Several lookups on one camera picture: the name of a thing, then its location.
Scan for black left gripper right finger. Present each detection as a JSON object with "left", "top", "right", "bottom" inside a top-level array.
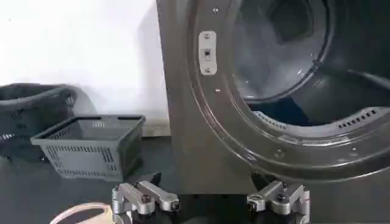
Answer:
[{"left": 246, "top": 175, "right": 311, "bottom": 224}]

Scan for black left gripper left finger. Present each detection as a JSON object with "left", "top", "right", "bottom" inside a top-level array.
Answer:
[{"left": 111, "top": 172, "right": 181, "bottom": 224}]

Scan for pale translucent tube loop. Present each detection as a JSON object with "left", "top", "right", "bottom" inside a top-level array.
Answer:
[{"left": 48, "top": 201, "right": 114, "bottom": 224}]

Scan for grey slotted plastic basket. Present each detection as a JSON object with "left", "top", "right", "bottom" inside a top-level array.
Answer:
[{"left": 30, "top": 114, "right": 147, "bottom": 183}]

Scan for dark blue clothes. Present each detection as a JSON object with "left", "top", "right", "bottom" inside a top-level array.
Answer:
[{"left": 249, "top": 96, "right": 310, "bottom": 127}]

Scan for grey dryer machine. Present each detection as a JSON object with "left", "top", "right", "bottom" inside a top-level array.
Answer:
[{"left": 155, "top": 0, "right": 390, "bottom": 224}]

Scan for black laundry basket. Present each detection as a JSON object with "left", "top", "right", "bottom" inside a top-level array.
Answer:
[{"left": 0, "top": 82, "right": 79, "bottom": 163}]

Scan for white door latch plate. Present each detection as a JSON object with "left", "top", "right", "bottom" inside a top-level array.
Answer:
[{"left": 198, "top": 30, "right": 218, "bottom": 77}]

